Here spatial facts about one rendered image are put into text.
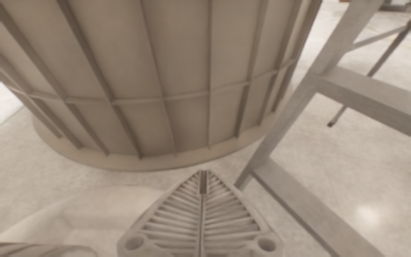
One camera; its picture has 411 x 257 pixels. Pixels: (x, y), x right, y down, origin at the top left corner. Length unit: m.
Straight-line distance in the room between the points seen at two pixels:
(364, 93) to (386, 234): 0.78
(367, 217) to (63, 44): 1.32
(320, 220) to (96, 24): 0.80
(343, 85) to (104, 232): 0.61
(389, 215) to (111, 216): 1.10
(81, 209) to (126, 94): 0.39
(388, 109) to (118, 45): 0.63
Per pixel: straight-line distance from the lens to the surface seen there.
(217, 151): 0.91
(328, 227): 0.56
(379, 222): 1.08
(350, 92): 0.38
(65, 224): 0.56
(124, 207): 0.46
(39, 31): 0.71
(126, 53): 0.60
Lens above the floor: 0.76
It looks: 46 degrees down
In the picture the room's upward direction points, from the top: straight up
